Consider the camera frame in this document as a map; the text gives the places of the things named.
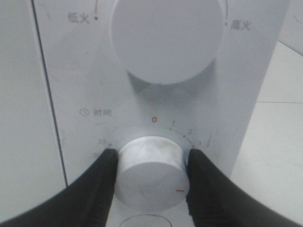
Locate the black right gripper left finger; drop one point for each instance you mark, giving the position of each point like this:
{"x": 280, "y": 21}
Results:
{"x": 84, "y": 203}

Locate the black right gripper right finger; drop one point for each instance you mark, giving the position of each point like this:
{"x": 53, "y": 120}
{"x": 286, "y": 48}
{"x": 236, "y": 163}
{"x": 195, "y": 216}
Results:
{"x": 214, "y": 200}

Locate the round white door button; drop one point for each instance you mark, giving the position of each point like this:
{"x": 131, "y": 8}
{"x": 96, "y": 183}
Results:
{"x": 146, "y": 220}

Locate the white microwave door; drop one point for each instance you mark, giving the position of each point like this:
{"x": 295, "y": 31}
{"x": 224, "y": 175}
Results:
{"x": 30, "y": 165}

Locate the white timer knob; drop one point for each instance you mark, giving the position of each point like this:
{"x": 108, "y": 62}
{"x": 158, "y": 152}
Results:
{"x": 151, "y": 174}

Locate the white microwave oven body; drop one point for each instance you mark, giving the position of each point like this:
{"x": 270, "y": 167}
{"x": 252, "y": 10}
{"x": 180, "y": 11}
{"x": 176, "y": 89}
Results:
{"x": 98, "y": 105}

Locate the white upper power knob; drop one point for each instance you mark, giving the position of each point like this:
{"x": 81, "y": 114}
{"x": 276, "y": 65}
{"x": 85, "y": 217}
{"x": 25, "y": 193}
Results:
{"x": 166, "y": 41}

